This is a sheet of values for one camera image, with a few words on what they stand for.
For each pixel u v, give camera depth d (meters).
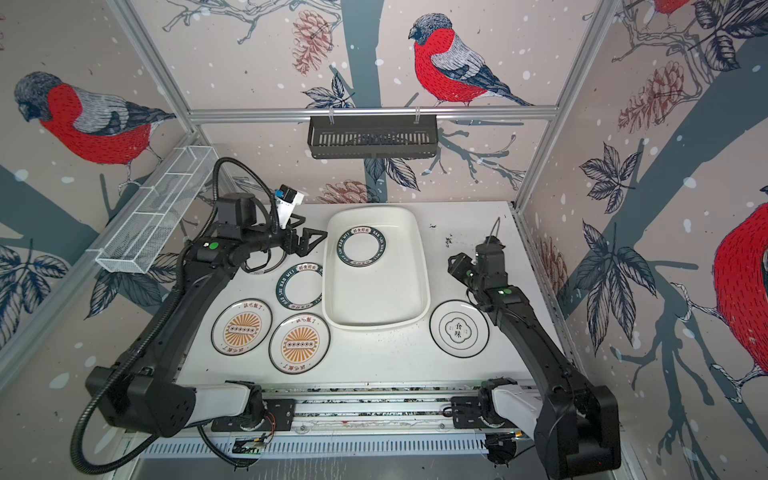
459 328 0.88
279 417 0.73
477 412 0.73
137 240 0.72
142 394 0.38
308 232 0.65
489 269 0.62
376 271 1.02
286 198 0.62
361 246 1.08
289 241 0.64
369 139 1.07
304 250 0.66
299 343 0.86
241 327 0.88
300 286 1.00
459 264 0.73
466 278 0.73
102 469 0.37
